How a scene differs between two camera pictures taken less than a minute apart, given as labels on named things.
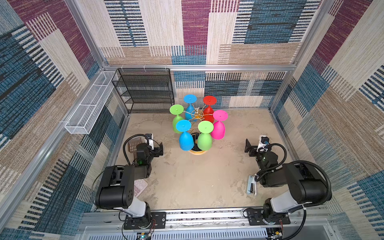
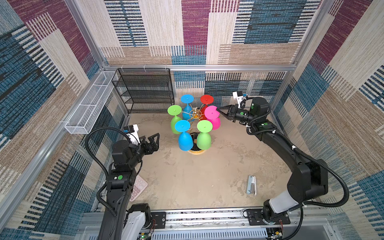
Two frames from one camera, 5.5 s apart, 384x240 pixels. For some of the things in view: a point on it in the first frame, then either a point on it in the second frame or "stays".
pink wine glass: [218, 131] -> [213, 115]
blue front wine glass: [186, 141] stays
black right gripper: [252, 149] -> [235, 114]
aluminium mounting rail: [319, 223] stays
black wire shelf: [145, 90] stays
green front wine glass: [204, 140] stays
